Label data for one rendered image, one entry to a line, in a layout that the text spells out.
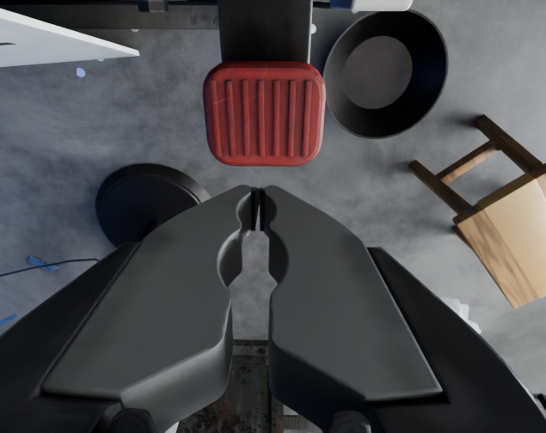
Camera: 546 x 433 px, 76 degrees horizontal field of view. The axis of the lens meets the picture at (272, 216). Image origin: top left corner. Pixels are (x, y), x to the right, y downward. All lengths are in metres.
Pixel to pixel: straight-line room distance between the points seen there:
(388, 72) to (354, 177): 0.30
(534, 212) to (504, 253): 0.11
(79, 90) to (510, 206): 1.07
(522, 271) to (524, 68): 0.52
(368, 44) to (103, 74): 0.68
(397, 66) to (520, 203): 0.44
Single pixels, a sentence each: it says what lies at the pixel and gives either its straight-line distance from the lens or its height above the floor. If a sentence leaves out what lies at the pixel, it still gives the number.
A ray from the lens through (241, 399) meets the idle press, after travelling 1.46.
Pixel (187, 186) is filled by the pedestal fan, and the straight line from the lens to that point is 1.07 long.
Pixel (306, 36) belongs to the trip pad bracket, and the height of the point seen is 0.71.
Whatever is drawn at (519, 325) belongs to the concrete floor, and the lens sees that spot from 1.77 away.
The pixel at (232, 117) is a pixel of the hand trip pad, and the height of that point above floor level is 0.76.
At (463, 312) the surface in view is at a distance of 1.40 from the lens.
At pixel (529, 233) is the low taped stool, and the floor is 0.33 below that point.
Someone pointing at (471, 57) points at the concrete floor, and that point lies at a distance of 1.09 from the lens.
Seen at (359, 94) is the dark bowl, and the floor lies 0.00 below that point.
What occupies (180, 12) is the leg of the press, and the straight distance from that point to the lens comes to 0.95.
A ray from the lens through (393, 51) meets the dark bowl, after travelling 1.01.
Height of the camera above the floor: 0.96
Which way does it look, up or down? 58 degrees down
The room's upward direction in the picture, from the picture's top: 180 degrees clockwise
